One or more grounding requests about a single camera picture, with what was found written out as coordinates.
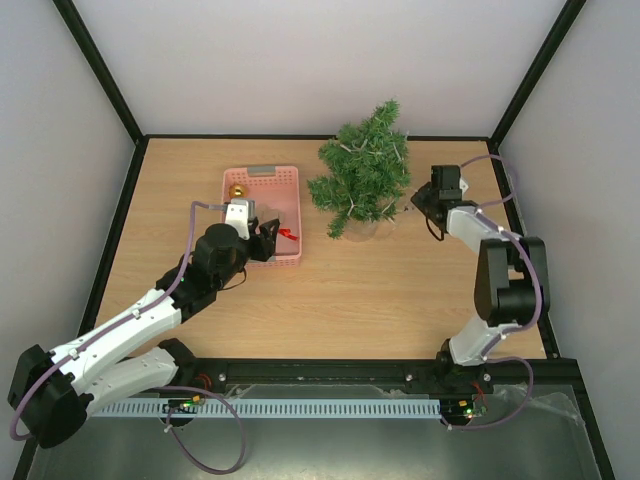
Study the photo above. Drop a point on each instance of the gold bauble ornament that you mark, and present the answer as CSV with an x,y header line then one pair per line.
x,y
237,191

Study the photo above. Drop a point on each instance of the black frame rail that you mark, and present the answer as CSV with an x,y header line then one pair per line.
x,y
320,372

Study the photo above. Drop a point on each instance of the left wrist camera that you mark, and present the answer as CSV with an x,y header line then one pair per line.
x,y
240,212

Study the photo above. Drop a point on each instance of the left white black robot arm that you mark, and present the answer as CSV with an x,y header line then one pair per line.
x,y
54,392

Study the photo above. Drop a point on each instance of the beige felt ornament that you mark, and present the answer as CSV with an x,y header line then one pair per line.
x,y
266,213

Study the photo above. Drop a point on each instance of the red ribbon bow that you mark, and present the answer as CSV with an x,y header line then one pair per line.
x,y
287,233

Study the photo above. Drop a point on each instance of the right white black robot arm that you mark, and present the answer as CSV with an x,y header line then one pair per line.
x,y
511,289

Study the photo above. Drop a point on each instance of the light blue cable duct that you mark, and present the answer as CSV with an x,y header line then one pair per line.
x,y
290,408

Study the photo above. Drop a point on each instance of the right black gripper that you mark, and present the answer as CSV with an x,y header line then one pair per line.
x,y
428,203

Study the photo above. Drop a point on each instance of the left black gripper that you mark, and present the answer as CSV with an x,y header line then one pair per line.
x,y
265,247

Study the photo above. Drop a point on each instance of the small green christmas tree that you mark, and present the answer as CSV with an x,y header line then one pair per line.
x,y
362,175

